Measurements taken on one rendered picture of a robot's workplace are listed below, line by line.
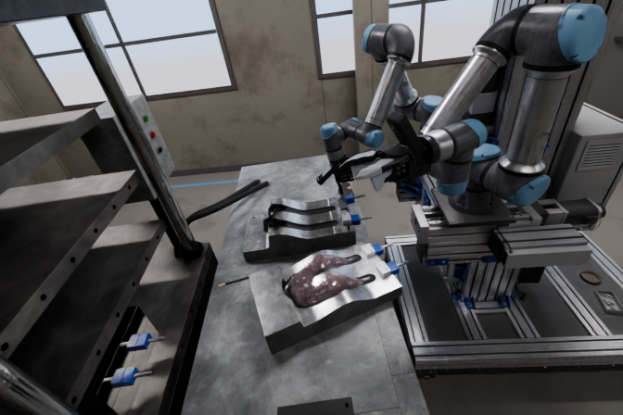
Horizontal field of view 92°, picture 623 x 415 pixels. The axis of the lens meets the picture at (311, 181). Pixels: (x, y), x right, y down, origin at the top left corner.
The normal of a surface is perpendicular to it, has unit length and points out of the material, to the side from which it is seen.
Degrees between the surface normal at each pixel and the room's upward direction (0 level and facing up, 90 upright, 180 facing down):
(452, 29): 90
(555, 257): 90
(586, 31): 83
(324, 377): 0
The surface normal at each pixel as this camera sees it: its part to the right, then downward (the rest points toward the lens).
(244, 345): -0.13, -0.83
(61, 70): -0.03, 0.55
